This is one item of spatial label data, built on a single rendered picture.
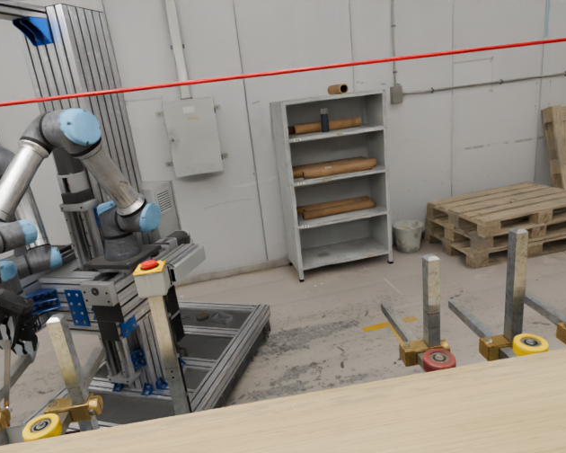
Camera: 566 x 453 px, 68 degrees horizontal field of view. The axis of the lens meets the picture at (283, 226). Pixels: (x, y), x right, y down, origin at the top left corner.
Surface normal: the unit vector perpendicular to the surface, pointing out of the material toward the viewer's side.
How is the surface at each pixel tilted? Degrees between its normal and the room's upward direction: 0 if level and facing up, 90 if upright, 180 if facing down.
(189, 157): 90
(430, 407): 0
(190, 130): 90
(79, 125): 83
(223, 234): 90
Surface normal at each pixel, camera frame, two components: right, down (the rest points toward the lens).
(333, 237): 0.22, 0.27
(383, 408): -0.11, -0.95
